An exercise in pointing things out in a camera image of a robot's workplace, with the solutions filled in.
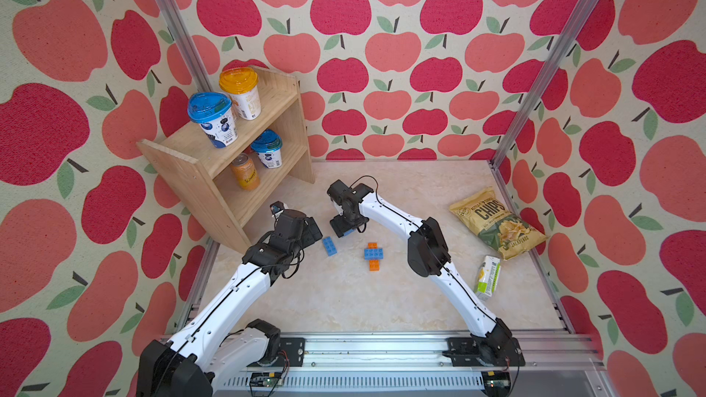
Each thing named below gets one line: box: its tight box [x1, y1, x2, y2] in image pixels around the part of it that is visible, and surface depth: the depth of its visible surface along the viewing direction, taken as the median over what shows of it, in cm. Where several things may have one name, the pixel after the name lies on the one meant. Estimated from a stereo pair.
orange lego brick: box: [367, 242, 380, 273], surface depth 92 cm
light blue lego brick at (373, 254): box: [363, 248, 385, 261], surface depth 92 cm
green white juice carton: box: [475, 255, 502, 300], surface depth 86 cm
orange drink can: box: [230, 152, 261, 192], surface depth 81 cm
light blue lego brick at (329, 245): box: [321, 236, 339, 257], surface depth 95 cm
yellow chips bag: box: [448, 187, 549, 261], surface depth 95 cm
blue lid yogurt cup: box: [187, 91, 240, 149], surface depth 62 cm
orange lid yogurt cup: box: [218, 67, 262, 121], surface depth 69 cm
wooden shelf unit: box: [136, 66, 315, 255], surface depth 74 cm
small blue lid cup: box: [250, 128, 284, 170], surface depth 86 cm
